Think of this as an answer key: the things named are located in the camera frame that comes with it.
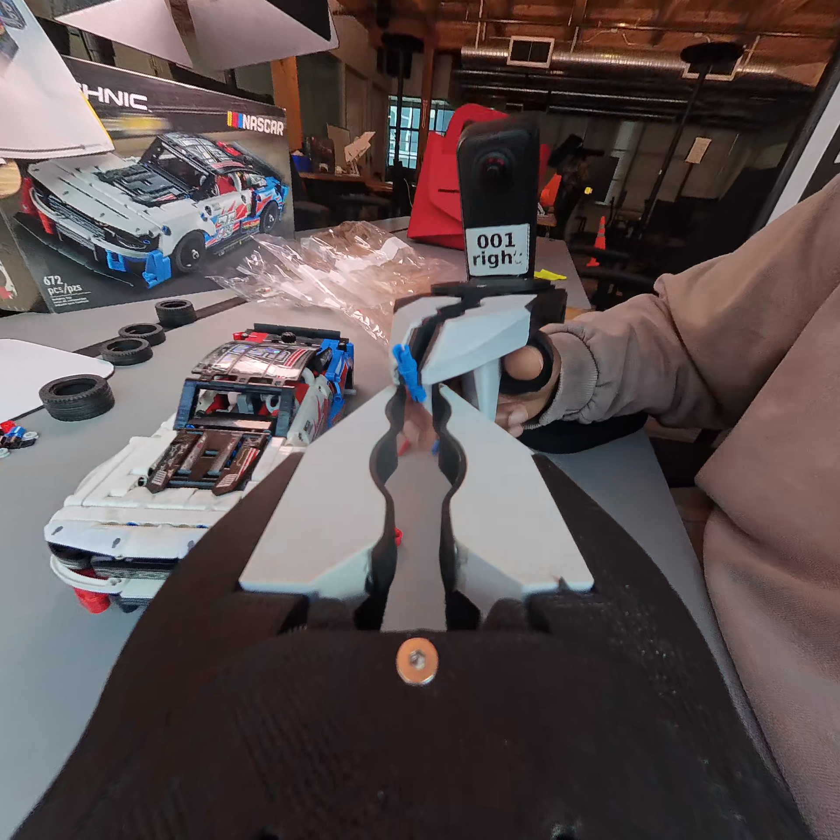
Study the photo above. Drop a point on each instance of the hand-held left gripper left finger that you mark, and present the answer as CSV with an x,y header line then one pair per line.
x,y
315,525

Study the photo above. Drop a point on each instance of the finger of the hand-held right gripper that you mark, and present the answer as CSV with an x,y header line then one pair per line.
x,y
401,328
479,334

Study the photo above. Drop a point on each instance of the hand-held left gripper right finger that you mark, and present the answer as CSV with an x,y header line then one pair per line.
x,y
518,525

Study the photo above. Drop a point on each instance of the grey desk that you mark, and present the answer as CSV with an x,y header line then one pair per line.
x,y
39,656

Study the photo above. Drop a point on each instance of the person's right hand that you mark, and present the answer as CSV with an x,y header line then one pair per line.
x,y
522,364

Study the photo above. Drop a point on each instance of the red bag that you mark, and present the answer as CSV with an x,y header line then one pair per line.
x,y
433,197

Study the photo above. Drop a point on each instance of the clear plastic bags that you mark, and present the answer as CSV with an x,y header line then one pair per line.
x,y
341,269

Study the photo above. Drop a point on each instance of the yellow paper note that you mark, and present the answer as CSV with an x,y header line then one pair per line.
x,y
550,274

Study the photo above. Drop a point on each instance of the orange traffic cone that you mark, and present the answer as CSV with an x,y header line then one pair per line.
x,y
600,237

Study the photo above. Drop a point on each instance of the toy brick race car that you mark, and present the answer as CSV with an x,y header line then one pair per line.
x,y
131,485

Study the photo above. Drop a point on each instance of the black toy tyre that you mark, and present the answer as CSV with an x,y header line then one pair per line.
x,y
176,316
141,336
77,403
126,356

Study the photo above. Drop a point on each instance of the toy car cardboard box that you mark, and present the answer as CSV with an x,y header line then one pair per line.
x,y
216,164

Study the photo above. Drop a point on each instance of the person's torso in beige sweatshirt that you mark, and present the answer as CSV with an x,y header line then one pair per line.
x,y
787,590

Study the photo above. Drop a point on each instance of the cluster of small brick pieces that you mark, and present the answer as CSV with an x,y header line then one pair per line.
x,y
16,436

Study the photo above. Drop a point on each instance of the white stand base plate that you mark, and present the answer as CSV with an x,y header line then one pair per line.
x,y
39,374

